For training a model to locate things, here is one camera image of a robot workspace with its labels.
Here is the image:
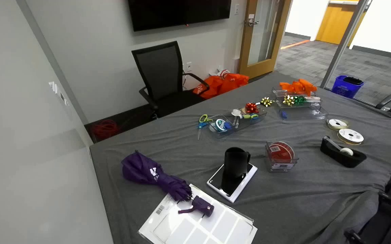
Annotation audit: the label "yellow gold gift bow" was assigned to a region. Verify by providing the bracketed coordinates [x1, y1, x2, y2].
[283, 95, 295, 108]

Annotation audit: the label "gold bow beside left tray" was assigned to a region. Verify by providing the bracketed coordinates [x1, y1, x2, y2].
[261, 97, 273, 108]

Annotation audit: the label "clear right plastic tray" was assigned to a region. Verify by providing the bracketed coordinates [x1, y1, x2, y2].
[273, 90, 326, 121]

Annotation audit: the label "blue tape roll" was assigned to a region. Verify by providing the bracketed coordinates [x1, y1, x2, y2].
[215, 119, 234, 133]

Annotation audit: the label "white silver bow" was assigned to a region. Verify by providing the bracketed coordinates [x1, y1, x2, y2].
[231, 109, 243, 129]

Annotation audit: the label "orange bag on floor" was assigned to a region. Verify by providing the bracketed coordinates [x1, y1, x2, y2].
[193, 74, 250, 100]

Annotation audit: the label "black mesh office chair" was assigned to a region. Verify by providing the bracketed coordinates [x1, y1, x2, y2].
[132, 41, 211, 119]

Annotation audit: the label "black mug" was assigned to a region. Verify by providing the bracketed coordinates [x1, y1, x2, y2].
[224, 147, 250, 180]

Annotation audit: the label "red gift bow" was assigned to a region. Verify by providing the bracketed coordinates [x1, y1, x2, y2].
[245, 104, 260, 114]

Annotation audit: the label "white box with black tablet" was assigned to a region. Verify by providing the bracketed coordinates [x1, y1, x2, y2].
[207, 163, 258, 204]

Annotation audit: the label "purple folded umbrella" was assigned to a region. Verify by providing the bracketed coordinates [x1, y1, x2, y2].
[122, 151, 215, 217]

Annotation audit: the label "red ribbon spool in case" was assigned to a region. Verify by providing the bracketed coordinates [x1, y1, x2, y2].
[265, 142, 298, 173]

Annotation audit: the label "white label sheet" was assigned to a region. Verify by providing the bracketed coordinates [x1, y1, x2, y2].
[139, 185, 258, 244]

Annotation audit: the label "grey table cloth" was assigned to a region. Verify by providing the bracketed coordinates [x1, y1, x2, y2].
[91, 72, 391, 244]

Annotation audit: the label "wooden glass door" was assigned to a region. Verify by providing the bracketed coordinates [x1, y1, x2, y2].
[238, 0, 292, 79]

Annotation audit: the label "white ribbon spool far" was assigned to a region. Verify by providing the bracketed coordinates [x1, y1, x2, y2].
[326, 119, 348, 131]

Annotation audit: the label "white ribbon spool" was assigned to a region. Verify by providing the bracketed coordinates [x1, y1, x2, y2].
[338, 128, 364, 144]
[326, 119, 348, 131]

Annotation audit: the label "black tape dispenser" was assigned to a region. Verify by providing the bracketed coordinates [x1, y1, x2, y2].
[321, 137, 367, 169]

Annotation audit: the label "blue recycling bin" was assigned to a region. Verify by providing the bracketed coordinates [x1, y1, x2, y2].
[332, 76, 364, 98]

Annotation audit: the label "white ribbon spool near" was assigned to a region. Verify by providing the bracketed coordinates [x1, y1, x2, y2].
[338, 128, 364, 144]

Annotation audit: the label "green handled scissors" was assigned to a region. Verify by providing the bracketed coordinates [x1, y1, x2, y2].
[197, 114, 212, 137]

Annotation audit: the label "red cable coil on floor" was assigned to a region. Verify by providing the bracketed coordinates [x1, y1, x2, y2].
[91, 120, 122, 143]

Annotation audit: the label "wall mounted black television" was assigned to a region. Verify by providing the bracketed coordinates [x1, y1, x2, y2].
[128, 0, 232, 32]

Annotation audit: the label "white wall outlet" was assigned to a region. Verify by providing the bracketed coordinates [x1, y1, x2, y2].
[48, 82, 59, 95]

